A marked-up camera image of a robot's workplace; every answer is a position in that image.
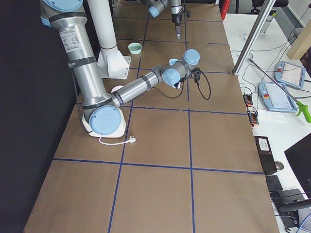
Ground green bowl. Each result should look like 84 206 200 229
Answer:
128 42 142 55

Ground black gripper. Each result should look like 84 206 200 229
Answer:
188 68 201 82
173 12 190 39

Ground near teach pendant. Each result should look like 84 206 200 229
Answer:
258 82 297 113

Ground teach pendant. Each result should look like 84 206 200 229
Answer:
258 82 297 113
275 61 306 90

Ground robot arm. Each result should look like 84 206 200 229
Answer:
140 0 190 39
40 0 200 138

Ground far teach pendant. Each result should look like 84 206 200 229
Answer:
275 61 306 90

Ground aluminium camera post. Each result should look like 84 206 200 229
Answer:
232 0 276 75

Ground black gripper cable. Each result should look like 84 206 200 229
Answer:
150 68 212 100

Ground green handled air gun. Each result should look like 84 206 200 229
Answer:
248 58 311 123

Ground black monitor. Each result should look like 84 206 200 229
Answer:
285 137 311 192

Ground cream robot base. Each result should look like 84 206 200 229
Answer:
82 105 126 138

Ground white power plug with cord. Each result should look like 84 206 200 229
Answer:
98 135 137 146

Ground pink bowl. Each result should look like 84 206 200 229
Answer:
111 85 123 93

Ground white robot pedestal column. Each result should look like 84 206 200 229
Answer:
87 0 131 80

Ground black box with label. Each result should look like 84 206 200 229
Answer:
254 136 277 175

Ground orange black connector strip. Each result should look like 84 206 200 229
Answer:
243 94 259 128

